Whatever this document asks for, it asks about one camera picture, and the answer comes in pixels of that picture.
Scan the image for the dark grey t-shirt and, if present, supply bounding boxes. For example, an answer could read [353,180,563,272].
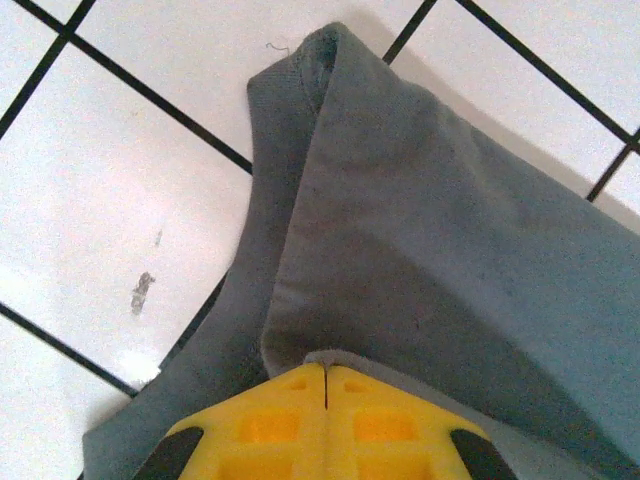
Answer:
[82,21,640,480]

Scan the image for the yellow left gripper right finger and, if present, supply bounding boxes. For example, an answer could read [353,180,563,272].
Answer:
[324,366,520,480]

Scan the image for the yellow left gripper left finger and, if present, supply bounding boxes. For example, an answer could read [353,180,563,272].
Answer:
[131,363,327,480]

